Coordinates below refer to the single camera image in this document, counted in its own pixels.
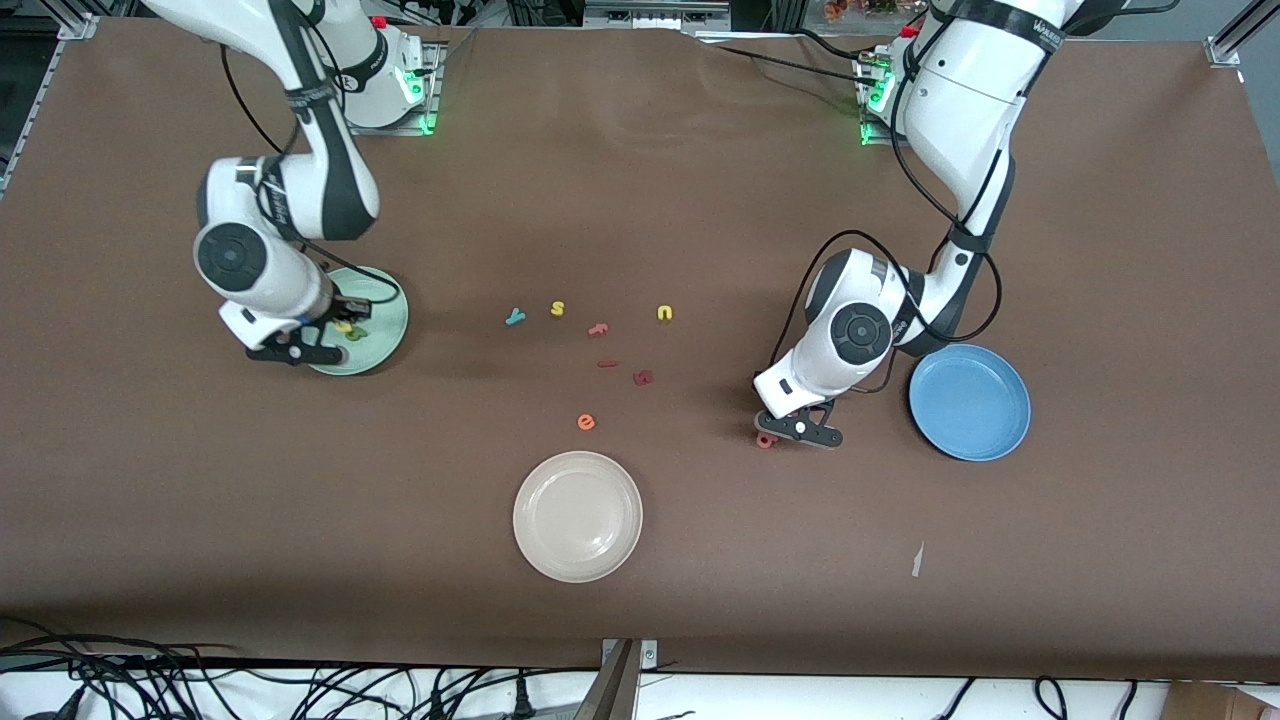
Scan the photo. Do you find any metal table bracket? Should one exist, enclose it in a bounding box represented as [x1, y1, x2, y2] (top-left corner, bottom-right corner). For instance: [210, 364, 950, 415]
[572, 638, 661, 720]

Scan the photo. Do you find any beige plate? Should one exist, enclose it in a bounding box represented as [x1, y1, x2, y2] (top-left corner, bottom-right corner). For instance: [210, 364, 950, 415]
[512, 450, 644, 584]

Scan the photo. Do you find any aluminium profile rail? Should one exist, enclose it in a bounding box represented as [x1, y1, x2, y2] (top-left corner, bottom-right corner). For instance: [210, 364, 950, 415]
[1205, 0, 1280, 69]
[0, 14, 101, 196]

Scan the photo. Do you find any green plate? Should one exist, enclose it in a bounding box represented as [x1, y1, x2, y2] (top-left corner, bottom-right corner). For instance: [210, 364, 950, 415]
[305, 266, 410, 377]

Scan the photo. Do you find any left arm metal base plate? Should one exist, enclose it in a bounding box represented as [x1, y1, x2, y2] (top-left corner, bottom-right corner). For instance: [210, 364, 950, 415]
[860, 50, 907, 148]

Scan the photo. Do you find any cardboard box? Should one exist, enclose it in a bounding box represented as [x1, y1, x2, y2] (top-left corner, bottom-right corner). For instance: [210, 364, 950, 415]
[1165, 682, 1280, 720]

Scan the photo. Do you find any blue plate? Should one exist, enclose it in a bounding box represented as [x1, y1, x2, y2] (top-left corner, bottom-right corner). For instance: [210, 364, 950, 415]
[908, 343, 1032, 463]

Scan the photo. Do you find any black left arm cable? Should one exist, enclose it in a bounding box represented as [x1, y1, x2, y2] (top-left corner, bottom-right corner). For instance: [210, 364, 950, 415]
[768, 30, 1016, 393]

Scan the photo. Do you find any grey metal frame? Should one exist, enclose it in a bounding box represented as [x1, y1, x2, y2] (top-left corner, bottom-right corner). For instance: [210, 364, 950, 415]
[585, 0, 731, 31]

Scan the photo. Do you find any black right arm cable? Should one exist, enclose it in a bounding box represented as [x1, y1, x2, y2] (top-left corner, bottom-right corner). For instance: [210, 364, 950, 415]
[220, 40, 403, 306]

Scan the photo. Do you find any black base cable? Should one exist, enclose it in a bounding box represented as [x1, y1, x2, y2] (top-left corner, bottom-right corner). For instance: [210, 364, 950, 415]
[712, 42, 881, 86]
[795, 27, 871, 63]

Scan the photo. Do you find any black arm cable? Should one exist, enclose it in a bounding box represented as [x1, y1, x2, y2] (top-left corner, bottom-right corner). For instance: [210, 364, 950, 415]
[220, 40, 403, 306]
[768, 30, 1016, 393]

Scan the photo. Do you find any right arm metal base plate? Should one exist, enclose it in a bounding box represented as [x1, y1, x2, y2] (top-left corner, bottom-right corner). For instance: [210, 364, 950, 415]
[345, 42, 442, 136]

